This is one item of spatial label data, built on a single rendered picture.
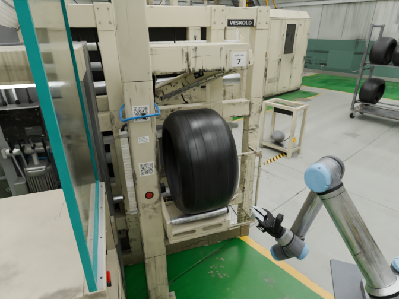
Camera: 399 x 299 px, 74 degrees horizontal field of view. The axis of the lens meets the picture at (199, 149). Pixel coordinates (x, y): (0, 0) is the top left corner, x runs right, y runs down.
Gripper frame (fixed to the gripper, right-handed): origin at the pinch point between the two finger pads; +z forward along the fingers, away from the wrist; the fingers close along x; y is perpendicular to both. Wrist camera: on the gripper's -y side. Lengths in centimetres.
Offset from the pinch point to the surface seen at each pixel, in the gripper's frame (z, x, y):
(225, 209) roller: 7.3, -1.4, 18.4
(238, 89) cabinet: 52, 385, 275
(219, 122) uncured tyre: 42.0, 15.4, -17.3
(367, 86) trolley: -150, 508, 153
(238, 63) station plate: 56, 58, -19
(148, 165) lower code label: 56, -16, 6
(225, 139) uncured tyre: 34.7, 8.7, -18.3
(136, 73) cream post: 83, -2, -26
